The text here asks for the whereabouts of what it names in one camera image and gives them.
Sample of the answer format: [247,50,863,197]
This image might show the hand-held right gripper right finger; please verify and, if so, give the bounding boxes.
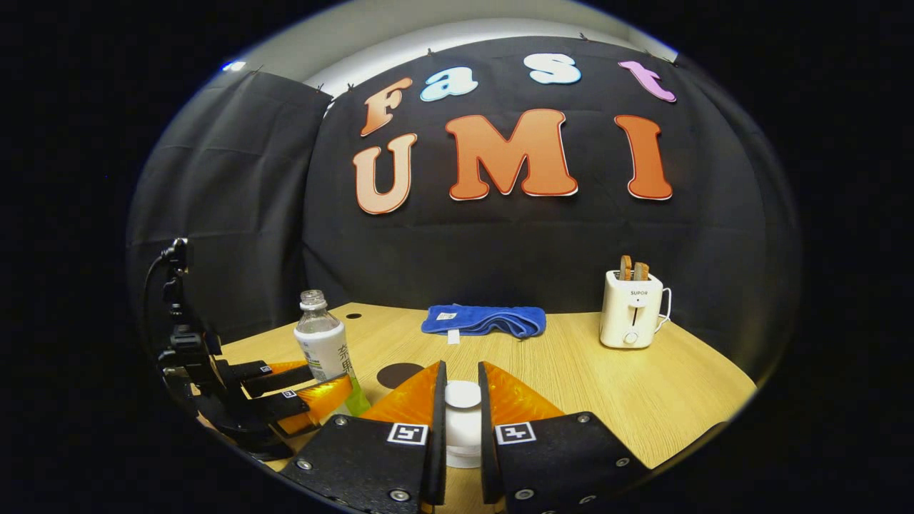
[477,361,651,514]

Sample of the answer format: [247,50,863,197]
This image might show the clear water bottle green label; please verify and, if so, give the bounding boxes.
[294,290,372,418]

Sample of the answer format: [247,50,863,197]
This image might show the dark round coaster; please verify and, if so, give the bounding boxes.
[376,363,426,390]

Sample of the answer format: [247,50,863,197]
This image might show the cream toaster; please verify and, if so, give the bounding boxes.
[599,270,661,349]

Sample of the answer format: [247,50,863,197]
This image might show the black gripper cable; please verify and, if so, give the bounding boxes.
[141,246,172,358]

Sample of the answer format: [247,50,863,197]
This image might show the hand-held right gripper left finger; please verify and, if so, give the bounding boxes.
[282,361,448,514]

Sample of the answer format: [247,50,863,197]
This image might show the blue towel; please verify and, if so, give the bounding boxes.
[421,305,547,345]

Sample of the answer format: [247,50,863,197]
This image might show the black backdrop cloth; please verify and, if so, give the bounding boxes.
[127,36,800,379]

